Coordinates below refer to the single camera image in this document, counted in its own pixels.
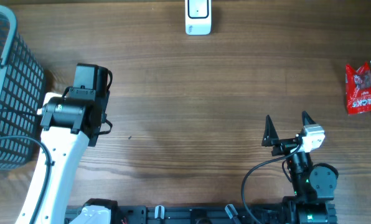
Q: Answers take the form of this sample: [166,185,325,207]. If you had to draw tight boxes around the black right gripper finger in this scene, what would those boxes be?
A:
[261,115,279,146]
[302,111,316,126]

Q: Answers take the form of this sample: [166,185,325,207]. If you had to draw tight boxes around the red snack bag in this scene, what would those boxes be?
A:
[345,62,371,115]

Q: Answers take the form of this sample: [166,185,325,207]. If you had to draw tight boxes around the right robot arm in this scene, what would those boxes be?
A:
[258,111,339,224]

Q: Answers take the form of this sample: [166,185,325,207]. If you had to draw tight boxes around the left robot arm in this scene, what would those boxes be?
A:
[16,63,113,223]

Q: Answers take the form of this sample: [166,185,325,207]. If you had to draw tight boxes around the white barcode scanner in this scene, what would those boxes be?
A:
[184,0,212,35]

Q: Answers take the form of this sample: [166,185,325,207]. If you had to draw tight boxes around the dark grey mesh basket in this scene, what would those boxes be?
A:
[0,6,46,170]

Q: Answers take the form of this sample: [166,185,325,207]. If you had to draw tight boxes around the black right camera cable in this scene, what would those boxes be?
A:
[241,143,303,224]

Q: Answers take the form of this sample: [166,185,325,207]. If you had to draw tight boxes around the black camera cable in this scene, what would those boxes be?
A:
[241,143,303,224]
[0,105,54,224]

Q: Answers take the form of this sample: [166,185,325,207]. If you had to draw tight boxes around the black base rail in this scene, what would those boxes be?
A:
[65,203,338,224]

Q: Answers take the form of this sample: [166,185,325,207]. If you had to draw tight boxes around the black left camera cable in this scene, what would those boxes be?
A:
[0,105,54,224]

